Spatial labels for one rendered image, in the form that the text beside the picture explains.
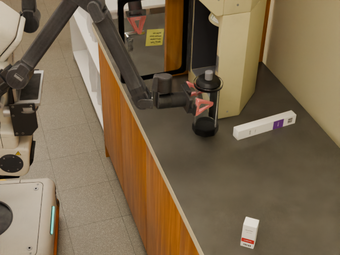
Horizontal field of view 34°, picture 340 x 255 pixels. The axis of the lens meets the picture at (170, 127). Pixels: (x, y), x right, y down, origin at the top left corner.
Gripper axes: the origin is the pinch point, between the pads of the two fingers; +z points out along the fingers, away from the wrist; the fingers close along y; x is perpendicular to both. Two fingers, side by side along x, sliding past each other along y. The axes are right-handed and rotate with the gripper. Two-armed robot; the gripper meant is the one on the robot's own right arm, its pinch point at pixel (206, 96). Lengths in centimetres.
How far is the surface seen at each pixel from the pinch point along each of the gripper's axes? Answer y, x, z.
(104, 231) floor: 45, 118, -23
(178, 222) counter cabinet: -24.8, 39.1, -14.4
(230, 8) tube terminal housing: 11.1, -30.3, 8.5
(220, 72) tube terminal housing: 10.4, -3.8, 9.1
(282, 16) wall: 41, -10, 50
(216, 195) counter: -31.9, 19.5, -5.3
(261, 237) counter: -54, 18, 1
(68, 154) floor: 116, 120, -31
